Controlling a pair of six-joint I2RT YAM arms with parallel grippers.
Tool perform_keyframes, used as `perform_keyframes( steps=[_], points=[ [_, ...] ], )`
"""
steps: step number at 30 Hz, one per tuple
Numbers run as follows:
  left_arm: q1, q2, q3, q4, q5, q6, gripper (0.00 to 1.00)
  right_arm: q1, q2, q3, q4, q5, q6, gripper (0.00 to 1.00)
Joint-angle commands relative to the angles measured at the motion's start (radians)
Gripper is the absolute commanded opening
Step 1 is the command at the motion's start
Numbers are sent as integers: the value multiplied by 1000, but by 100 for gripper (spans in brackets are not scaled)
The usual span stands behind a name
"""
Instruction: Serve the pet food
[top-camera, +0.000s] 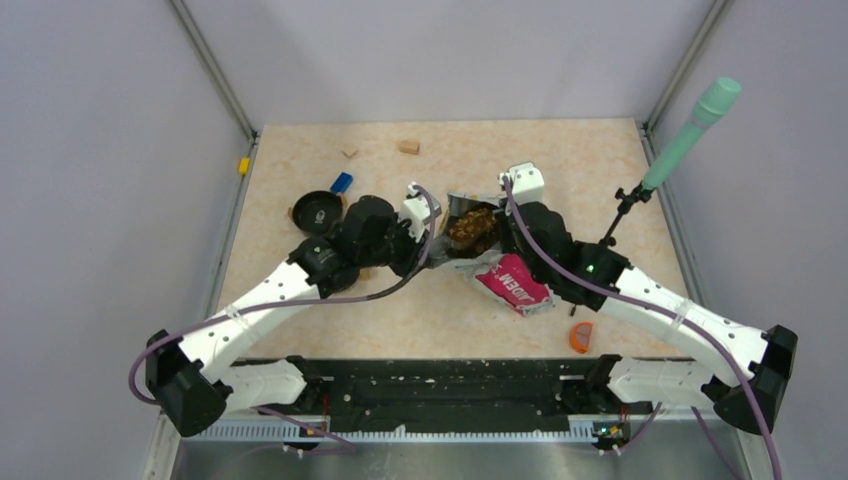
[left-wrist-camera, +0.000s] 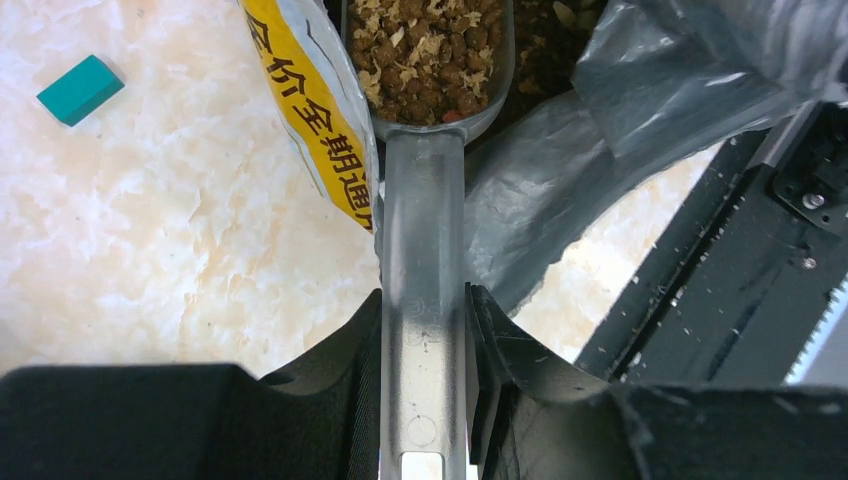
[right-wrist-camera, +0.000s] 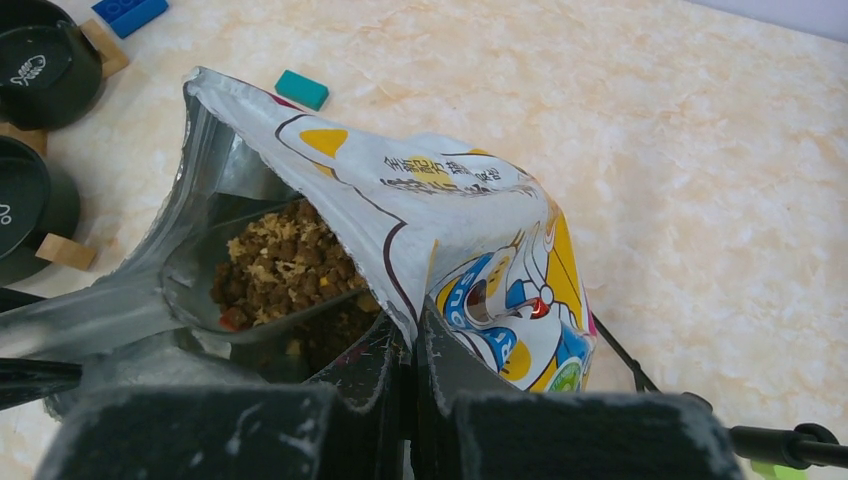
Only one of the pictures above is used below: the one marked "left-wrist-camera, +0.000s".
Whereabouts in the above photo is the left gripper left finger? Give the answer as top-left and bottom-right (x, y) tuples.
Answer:
(1, 291), (381, 479)

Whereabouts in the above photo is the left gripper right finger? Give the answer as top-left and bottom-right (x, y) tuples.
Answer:
(466, 285), (847, 479)

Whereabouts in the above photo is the clear plastic scoop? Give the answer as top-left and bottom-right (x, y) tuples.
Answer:
(372, 1), (515, 479)

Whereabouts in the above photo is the pet food bag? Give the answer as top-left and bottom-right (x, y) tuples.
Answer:
(242, 1), (847, 307)

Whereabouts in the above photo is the teal block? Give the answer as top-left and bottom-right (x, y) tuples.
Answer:
(36, 55), (125, 127)

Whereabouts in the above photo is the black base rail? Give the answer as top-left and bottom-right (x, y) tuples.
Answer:
(576, 105), (847, 385)

